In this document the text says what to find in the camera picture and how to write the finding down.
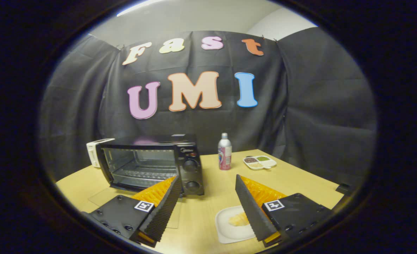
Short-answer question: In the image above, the yellow bread roll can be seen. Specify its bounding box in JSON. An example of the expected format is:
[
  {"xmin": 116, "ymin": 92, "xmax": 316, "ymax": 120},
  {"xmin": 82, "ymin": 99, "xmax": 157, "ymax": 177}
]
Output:
[{"xmin": 228, "ymin": 212, "xmax": 250, "ymax": 227}]

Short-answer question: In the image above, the small black object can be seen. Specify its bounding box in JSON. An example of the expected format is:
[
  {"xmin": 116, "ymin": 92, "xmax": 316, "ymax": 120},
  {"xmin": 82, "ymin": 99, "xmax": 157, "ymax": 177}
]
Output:
[{"xmin": 336, "ymin": 183, "xmax": 354, "ymax": 195}]

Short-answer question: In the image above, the black toaster oven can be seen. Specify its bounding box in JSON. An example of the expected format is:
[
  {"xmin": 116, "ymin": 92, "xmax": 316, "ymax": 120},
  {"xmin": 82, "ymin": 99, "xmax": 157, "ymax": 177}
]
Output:
[{"xmin": 88, "ymin": 134, "xmax": 205, "ymax": 229}]

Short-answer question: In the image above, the white divided dish with seeds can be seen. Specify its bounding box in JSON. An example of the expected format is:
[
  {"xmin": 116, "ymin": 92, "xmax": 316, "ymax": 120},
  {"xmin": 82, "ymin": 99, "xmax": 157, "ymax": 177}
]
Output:
[{"xmin": 243, "ymin": 156, "xmax": 277, "ymax": 170}]

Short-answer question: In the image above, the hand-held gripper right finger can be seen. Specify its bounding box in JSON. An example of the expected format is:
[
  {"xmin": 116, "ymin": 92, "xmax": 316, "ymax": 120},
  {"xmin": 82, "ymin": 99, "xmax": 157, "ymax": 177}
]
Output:
[{"xmin": 235, "ymin": 174, "xmax": 333, "ymax": 248}]

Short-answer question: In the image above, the silver and pink drink bottle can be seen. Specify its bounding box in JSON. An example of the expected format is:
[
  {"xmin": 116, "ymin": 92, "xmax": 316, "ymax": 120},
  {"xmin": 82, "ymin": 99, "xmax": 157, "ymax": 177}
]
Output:
[{"xmin": 218, "ymin": 133, "xmax": 232, "ymax": 171}]

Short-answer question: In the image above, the white square plate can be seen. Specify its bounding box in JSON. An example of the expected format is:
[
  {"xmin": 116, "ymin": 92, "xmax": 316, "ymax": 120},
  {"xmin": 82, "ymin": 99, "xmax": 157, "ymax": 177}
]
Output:
[{"xmin": 215, "ymin": 206, "xmax": 265, "ymax": 244}]

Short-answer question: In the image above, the black backdrop cloth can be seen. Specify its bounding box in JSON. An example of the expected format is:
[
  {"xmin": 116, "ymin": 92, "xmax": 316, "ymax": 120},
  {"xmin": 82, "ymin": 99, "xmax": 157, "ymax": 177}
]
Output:
[{"xmin": 39, "ymin": 28, "xmax": 377, "ymax": 185}]

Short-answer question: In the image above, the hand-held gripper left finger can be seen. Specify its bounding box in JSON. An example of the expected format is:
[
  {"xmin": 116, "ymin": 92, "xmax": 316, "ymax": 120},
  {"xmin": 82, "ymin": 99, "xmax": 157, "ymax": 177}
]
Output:
[{"xmin": 81, "ymin": 175, "xmax": 182, "ymax": 248}]

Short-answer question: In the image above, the white pop-up toaster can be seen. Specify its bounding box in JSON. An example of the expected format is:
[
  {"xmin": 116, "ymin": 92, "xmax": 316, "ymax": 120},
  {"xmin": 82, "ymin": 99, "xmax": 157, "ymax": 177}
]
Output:
[{"xmin": 86, "ymin": 138, "xmax": 116, "ymax": 168}]

